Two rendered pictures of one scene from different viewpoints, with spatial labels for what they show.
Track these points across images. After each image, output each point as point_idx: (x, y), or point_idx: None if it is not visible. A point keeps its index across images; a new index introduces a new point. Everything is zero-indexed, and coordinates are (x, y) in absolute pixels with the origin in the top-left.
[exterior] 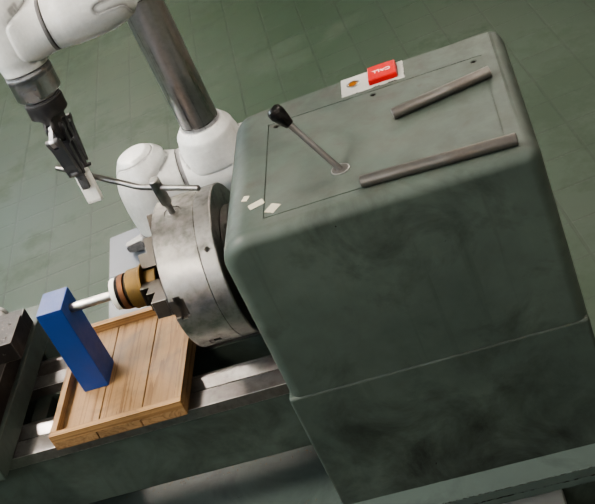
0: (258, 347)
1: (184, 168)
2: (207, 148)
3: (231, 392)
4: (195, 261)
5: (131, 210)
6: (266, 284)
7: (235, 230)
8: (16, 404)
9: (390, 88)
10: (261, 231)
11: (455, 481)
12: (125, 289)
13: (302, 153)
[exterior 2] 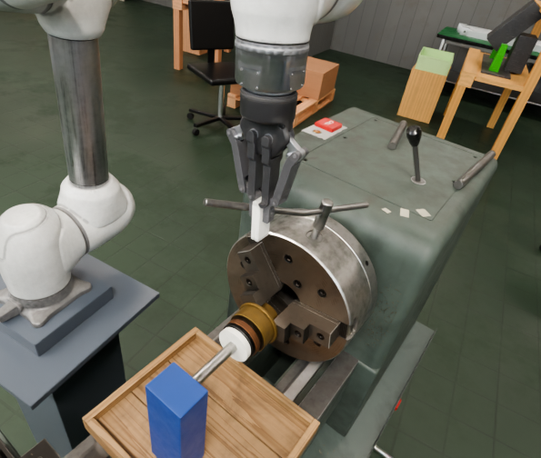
0: (266, 351)
1: (82, 223)
2: (110, 201)
3: (326, 392)
4: (364, 276)
5: (25, 274)
6: (427, 278)
7: (425, 234)
8: None
9: (350, 134)
10: (445, 231)
11: (382, 382)
12: (258, 334)
13: (367, 174)
